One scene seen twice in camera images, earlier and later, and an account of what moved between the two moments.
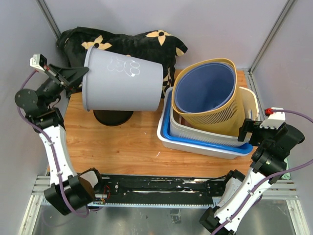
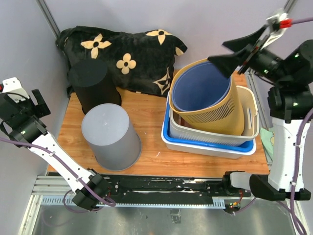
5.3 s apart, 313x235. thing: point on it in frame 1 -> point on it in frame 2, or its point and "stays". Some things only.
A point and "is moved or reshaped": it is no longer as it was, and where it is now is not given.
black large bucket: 112,117 -> 91,80
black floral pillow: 73,43 stays
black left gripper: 70,74 -> 40,108
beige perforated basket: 251,111 stays
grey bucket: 115,82 -> 107,129
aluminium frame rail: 42,7 stays
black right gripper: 249,125 -> 227,63
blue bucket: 203,86 is moved or reshaped
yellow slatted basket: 223,121 is moved or reshaped
